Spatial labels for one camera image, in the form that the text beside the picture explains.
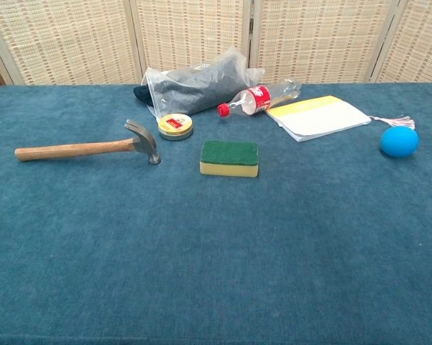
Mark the blue ball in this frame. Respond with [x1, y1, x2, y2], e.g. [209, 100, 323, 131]
[380, 125, 420, 158]

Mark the clear bag with grey cloth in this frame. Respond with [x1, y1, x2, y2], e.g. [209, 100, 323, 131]
[143, 46, 266, 121]

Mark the blue table cloth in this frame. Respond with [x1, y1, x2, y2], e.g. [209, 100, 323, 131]
[0, 83, 432, 345]

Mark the empty cola bottle red cap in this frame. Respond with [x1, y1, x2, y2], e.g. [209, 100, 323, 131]
[216, 79, 303, 119]

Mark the wooden handle claw hammer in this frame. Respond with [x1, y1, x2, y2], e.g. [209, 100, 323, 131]
[14, 119, 162, 166]

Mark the red and white tassel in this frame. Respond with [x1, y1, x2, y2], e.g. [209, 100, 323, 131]
[368, 114, 416, 130]

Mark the round yellow tin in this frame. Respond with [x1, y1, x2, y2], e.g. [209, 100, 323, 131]
[157, 113, 194, 142]

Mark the green and yellow sponge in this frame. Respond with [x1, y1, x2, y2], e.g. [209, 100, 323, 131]
[199, 139, 259, 178]

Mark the yellow and white notebook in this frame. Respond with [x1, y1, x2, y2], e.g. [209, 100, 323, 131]
[265, 95, 372, 143]

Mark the woven folding screen panel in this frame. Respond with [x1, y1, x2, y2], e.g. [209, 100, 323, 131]
[0, 0, 148, 86]
[129, 0, 254, 73]
[249, 0, 403, 84]
[369, 0, 432, 84]

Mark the dark navy folded cloth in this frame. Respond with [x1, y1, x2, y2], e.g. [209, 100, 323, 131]
[132, 85, 155, 107]

